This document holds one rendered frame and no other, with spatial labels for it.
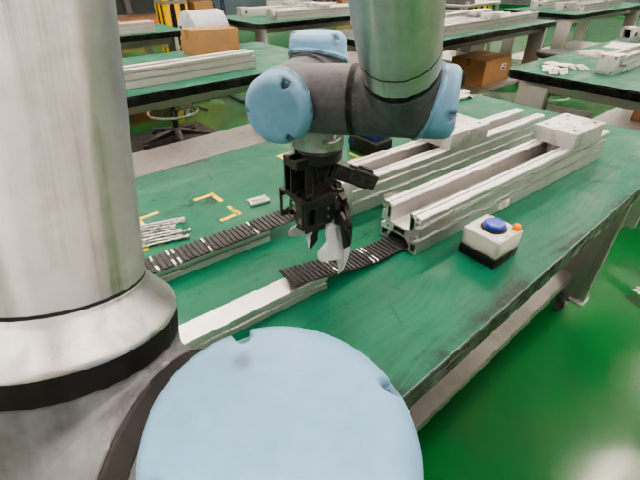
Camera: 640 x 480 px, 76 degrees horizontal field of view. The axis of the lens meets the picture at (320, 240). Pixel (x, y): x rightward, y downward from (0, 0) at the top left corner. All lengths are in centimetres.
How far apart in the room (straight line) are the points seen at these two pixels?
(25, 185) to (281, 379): 13
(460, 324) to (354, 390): 53
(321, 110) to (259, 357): 30
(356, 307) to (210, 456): 55
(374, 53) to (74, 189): 25
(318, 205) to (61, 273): 45
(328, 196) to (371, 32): 31
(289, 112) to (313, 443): 33
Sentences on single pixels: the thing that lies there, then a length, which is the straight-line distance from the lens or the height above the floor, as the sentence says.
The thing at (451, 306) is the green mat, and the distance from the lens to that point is 74.
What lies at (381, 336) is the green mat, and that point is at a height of 78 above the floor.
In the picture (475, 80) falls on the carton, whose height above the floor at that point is 27.
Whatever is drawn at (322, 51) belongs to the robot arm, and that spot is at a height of 117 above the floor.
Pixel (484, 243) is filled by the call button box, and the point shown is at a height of 83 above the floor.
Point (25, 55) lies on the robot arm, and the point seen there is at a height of 123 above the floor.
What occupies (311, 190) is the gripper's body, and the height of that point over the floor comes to 98.
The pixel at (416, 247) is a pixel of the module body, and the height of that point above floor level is 80.
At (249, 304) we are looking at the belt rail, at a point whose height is 81.
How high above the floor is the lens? 126
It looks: 34 degrees down
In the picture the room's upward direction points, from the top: straight up
